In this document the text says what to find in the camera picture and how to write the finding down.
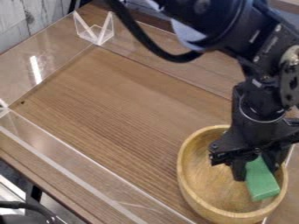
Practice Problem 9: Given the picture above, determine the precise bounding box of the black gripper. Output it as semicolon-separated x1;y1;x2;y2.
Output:
209;111;299;182

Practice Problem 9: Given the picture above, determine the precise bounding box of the green rectangular block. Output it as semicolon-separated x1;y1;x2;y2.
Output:
245;157;280;202

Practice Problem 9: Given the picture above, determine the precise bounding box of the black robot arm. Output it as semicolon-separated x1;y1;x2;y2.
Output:
155;0;299;181

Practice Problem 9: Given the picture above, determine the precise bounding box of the brown wooden bowl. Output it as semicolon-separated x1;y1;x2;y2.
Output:
176;125;288;224

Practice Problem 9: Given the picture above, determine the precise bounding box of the clear acrylic enclosure wall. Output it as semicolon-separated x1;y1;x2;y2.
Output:
0;10;299;224

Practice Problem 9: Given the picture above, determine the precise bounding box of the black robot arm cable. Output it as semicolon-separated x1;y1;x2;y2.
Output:
106;0;203;64

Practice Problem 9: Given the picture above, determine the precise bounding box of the black cable on floor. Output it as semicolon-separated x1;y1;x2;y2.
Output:
0;200;57;224

